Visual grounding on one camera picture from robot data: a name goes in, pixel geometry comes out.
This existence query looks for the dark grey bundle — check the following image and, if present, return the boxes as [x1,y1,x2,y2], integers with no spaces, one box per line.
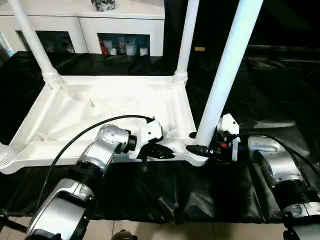
[90,0,117,12]

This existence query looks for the black left wrist camera cable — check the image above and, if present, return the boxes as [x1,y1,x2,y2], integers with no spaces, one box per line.
[42,114,156,201]

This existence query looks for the white blue patterned roll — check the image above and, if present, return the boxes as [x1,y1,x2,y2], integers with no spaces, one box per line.
[0,31,16,61]

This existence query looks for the black mat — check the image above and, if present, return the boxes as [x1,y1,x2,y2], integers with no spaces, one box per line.
[0,49,320,225]

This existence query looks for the black folding frame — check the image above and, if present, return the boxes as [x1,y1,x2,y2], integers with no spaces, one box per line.
[0,212,28,233]

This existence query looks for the long black bar device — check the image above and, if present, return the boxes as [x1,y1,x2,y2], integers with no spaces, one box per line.
[247,44,320,53]

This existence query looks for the white plastic table top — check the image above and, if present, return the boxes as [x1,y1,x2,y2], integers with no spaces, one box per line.
[0,72,208,176]

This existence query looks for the white glass-door cabinet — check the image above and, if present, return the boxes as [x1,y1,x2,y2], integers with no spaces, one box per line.
[0,0,166,57]

